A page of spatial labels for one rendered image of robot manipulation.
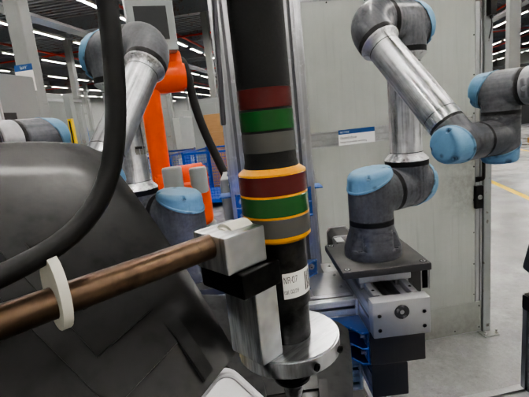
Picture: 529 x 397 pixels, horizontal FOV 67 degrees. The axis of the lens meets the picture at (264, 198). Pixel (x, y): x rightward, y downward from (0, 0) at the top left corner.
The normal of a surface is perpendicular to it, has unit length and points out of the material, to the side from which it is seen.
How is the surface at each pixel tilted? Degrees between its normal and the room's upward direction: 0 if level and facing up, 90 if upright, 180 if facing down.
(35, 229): 42
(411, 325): 90
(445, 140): 90
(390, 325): 90
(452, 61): 90
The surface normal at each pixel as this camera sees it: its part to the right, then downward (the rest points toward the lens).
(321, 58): 0.17, 0.18
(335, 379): 0.07, -0.99
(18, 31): -0.15, 0.22
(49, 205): 0.42, -0.73
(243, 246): 0.69, 0.07
